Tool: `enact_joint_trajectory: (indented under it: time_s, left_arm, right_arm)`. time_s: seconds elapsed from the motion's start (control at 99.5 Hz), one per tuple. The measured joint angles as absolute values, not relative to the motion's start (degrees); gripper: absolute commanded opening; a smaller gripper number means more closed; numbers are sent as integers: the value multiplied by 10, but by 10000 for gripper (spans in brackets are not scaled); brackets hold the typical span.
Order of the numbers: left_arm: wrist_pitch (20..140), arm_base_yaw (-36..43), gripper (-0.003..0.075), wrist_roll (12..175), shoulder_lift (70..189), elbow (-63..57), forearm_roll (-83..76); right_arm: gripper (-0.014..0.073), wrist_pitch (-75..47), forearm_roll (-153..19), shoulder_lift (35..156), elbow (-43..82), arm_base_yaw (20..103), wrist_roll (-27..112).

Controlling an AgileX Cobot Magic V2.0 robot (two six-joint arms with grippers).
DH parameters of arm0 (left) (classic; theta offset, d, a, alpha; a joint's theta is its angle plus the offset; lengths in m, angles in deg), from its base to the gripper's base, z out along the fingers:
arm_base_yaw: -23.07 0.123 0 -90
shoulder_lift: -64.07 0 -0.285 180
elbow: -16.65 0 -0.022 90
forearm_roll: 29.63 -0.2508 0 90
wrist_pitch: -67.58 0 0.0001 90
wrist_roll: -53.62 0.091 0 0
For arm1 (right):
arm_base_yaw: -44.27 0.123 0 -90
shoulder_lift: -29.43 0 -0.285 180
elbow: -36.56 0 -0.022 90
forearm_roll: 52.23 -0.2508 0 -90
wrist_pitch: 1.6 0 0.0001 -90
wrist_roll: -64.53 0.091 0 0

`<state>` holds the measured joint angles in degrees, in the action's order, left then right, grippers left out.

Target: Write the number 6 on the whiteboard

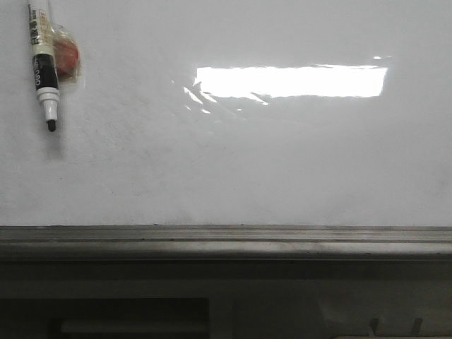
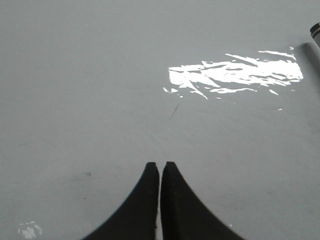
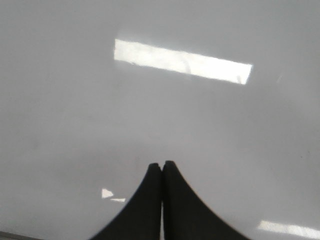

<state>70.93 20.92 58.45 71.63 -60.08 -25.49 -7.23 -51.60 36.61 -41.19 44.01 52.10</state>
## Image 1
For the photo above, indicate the grey aluminium whiteboard frame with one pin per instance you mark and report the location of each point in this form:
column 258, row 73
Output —
column 223, row 242

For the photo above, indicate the white whiteboard surface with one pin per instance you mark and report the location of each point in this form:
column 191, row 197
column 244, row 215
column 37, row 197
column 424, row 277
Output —
column 233, row 113

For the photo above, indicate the red magnet taped to marker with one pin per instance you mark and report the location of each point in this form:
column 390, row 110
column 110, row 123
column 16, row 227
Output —
column 67, row 55

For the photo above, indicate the black and white whiteboard marker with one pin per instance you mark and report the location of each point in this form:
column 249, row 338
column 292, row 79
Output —
column 44, row 61

